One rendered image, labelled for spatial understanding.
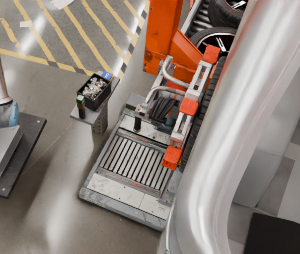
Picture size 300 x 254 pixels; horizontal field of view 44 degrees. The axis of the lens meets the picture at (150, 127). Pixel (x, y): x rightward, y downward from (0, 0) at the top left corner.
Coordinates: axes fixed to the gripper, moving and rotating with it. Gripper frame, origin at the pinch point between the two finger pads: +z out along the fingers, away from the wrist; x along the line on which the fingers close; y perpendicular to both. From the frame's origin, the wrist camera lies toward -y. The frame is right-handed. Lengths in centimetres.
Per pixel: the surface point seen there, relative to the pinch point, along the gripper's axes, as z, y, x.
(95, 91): 20, 30, -67
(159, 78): -21, -6, -90
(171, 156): -12, -45, -77
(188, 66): 8, 16, -127
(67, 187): 76, 1, -32
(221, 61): -39, -21, -114
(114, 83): 32, 40, -85
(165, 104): -28, -26, -82
